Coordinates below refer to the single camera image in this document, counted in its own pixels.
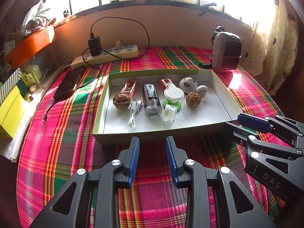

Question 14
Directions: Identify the walnut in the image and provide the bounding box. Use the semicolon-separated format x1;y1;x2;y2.
113;93;131;110
186;92;201;108

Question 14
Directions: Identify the white ribbed small spool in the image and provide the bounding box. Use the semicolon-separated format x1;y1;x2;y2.
163;104;177;124

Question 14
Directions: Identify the white usb cable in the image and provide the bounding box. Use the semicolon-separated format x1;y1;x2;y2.
127;96;144;132

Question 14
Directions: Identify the green spool with white top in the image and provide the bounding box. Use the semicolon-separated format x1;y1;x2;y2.
163;87;184;112

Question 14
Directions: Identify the white mushroom shaped hook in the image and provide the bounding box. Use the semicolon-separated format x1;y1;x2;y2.
196;85;209;100

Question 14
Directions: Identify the black silver lighter gadget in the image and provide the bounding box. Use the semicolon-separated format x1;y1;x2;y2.
142;83;162;116

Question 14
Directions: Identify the walnut in tray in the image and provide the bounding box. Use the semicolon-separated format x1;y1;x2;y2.
113;93;131;110

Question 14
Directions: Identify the white cardboard box tray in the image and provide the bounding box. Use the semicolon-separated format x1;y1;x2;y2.
93;69;242;146

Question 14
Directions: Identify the white round mini fan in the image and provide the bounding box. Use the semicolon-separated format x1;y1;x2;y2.
179;77;198;94

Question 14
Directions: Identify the polka dot curtain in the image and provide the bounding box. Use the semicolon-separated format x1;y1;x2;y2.
241;0;299;95

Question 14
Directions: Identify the small black object by heater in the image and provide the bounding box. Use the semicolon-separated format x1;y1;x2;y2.
199;63;212;69

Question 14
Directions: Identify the pink nail clipper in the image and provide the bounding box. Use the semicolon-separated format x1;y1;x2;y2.
121;79;137;99

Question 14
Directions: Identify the grey portable heater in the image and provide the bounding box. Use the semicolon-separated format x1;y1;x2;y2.
211;26;242;73

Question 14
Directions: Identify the pink small case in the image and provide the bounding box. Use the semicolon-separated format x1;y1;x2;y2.
159;78;175;91

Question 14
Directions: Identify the white power strip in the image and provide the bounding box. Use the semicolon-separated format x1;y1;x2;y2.
71;45;139;69

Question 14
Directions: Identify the yellow box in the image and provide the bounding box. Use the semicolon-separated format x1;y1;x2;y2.
0;86;27;139

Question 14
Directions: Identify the black charger adapter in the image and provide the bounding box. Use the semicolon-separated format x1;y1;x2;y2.
88;33;102;57

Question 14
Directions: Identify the glass tank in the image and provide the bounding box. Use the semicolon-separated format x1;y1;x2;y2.
20;44;59;87

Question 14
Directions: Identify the green striped box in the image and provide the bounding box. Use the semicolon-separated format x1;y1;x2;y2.
0;68;22;104

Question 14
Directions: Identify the orange box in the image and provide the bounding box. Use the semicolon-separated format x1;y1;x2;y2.
4;25;56;69

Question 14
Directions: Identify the papers and plant pile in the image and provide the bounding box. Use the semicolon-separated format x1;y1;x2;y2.
13;1;57;36

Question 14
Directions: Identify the short black usb cable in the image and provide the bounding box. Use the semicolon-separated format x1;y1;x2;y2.
42;99;58;124

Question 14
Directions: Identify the black charger cable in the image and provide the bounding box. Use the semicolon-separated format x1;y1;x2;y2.
76;16;150;91

